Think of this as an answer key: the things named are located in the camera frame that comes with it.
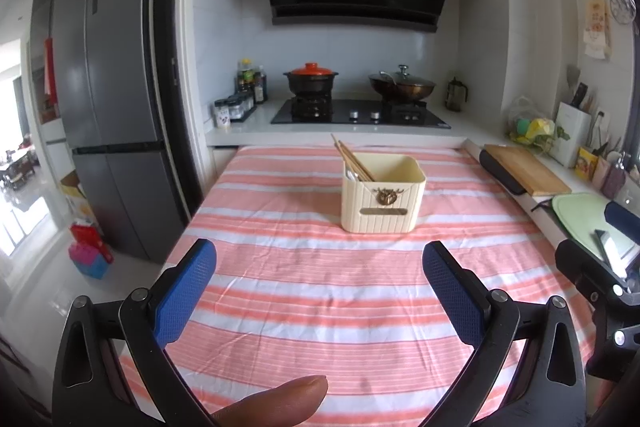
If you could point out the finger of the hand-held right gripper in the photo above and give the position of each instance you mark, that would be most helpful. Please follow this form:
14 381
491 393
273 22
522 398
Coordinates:
622 216
575 262

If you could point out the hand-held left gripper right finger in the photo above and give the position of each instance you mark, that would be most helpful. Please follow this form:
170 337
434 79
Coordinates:
452 297

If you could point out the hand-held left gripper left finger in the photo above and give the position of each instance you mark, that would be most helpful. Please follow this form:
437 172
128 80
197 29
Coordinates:
185 297

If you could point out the cream utensil holder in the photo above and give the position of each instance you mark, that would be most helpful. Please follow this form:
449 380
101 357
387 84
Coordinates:
385 207

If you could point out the person's left hand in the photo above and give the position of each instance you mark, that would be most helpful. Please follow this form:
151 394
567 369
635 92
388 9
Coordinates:
280 402

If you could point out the purple soap dispenser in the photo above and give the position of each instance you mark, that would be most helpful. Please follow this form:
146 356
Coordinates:
615 179

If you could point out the green cutting board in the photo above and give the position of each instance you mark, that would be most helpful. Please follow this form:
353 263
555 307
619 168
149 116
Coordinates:
580 217

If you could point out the pink packet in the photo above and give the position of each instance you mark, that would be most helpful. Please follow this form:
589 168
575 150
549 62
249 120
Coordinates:
602 172

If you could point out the yellow packet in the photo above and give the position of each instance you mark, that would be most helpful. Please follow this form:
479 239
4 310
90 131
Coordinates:
586 163

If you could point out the white knife block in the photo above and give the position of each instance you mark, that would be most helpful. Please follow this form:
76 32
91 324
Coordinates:
572 134

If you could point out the wooden cutting board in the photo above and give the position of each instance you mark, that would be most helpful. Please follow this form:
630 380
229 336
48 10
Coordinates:
530 169

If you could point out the red pink toy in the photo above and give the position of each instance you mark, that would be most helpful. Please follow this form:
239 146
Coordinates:
90 254

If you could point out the yellow green sponge pack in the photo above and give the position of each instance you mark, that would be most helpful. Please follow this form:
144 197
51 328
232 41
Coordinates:
537 128

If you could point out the pink striped tablecloth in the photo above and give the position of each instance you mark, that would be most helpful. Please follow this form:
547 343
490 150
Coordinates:
310 287

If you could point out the cardboard box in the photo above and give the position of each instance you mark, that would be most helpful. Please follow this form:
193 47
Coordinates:
77 202

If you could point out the window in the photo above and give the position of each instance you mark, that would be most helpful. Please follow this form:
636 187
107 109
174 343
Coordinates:
631 72

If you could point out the clear plastic bag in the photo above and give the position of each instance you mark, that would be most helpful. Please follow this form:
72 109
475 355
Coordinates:
520 109

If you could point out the grey spatula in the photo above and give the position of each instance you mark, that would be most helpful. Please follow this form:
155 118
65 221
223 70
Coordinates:
573 76

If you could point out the white jar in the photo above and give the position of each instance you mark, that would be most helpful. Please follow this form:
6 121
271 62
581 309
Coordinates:
222 116

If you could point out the row of spice jars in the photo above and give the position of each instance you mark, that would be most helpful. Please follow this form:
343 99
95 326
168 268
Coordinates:
241 106

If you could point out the black gas hob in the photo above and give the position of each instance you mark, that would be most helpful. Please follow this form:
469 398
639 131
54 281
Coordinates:
360 114

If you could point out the dining furniture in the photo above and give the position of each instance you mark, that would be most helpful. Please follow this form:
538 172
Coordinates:
17 169

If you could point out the grey refrigerator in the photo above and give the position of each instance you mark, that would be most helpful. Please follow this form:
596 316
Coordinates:
115 97

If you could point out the wok with glass lid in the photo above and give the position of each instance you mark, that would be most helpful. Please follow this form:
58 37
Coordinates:
402 86

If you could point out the dark sauce bottle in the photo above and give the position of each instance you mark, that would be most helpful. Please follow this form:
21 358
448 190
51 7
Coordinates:
259 89

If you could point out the black clay pot red lid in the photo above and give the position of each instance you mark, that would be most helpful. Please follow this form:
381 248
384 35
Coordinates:
310 79

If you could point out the red hanging cloth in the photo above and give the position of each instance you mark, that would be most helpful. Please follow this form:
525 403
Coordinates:
50 72

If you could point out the grey tall cabinet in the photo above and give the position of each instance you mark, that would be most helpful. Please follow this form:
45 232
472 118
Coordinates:
45 17

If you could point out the wall outlet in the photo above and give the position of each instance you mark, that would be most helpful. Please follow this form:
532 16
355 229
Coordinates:
601 118

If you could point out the hanging wall calendar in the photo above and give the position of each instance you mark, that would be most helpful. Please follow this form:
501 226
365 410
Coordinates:
597 27

